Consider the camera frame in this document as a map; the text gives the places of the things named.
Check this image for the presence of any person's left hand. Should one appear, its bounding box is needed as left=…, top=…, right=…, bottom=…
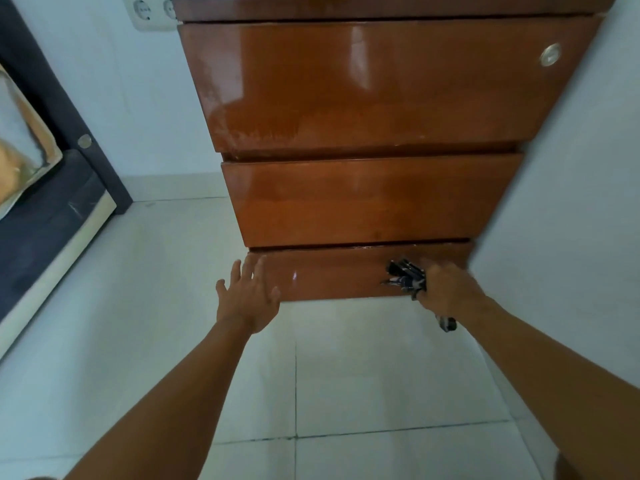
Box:
left=215, top=255, right=282, bottom=336

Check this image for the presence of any white wall socket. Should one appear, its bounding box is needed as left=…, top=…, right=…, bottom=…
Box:
left=122, top=0, right=179, bottom=32

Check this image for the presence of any brown wooden drawer cabinet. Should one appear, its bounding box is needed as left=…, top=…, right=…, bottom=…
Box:
left=170, top=0, right=619, bottom=303

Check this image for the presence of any person's right forearm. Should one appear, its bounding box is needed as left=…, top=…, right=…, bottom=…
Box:
left=464, top=295, right=640, bottom=480

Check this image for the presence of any dark bed base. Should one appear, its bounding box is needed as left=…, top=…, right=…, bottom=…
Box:
left=0, top=149, right=117, bottom=360

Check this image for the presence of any beige and orange pillow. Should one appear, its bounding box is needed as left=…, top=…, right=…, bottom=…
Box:
left=0, top=64, right=64, bottom=221

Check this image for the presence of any large glossy wooden drawer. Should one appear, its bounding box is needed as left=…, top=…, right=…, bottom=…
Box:
left=178, top=17, right=604, bottom=156

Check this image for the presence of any medium glossy wooden drawer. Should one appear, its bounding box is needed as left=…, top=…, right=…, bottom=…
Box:
left=221, top=154, right=525, bottom=248

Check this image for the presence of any small glossy wooden drawer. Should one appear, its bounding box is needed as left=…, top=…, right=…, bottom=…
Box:
left=248, top=242, right=476, bottom=302

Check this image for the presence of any person's right hand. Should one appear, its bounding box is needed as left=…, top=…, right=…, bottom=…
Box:
left=417, top=262, right=489, bottom=326

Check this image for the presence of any person's left forearm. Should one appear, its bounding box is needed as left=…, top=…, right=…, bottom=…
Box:
left=64, top=315, right=254, bottom=480

